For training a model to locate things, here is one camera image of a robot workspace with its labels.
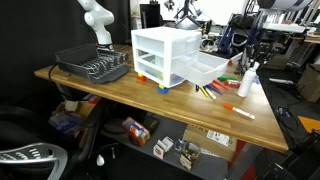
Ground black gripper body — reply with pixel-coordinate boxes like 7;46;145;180
245;33;280;67

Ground white spray bottle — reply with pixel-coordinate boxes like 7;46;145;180
237;62;260;97

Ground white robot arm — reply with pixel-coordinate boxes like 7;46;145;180
77;0;201;51

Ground red white marker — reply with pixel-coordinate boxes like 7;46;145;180
224;81;240;89

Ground green marker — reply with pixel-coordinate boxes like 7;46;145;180
218;76;237;82

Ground pink red marker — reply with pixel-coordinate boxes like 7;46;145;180
213;80;229;90

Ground open translucent drawer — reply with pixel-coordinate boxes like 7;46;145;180
172;52;228;86

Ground orange marker white barrel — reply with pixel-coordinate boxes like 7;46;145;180
223;104;255;119

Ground blue white marker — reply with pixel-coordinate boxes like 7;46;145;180
205;87;217;100

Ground yellow marker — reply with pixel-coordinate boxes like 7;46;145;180
199;87;209;97

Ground white plastic drawer unit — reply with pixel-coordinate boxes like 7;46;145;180
131;26;201;88

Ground cardboard box under table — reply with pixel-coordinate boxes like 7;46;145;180
183;125;237;161

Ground blue yellow lego block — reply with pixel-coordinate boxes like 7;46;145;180
157;84;168;94

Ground red lego block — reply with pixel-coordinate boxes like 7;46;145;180
137;73;147;82

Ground colourful snack box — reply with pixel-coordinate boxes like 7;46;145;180
122;117;150;146

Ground dark grey dish rack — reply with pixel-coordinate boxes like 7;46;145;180
55;44;129;84

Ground black office chair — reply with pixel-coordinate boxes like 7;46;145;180
0;101;105;180

